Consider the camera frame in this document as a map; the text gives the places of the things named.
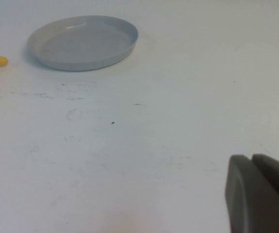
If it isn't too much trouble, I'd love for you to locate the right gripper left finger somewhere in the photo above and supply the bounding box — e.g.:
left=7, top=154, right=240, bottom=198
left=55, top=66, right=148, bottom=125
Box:
left=224, top=154, right=279, bottom=233

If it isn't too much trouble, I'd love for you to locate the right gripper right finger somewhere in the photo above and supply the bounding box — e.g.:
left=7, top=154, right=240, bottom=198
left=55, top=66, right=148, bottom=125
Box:
left=252, top=153, right=279, bottom=202

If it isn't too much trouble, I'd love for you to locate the grey round plate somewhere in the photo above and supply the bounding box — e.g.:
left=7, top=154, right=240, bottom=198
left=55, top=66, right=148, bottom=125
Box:
left=27, top=15, right=140, bottom=72

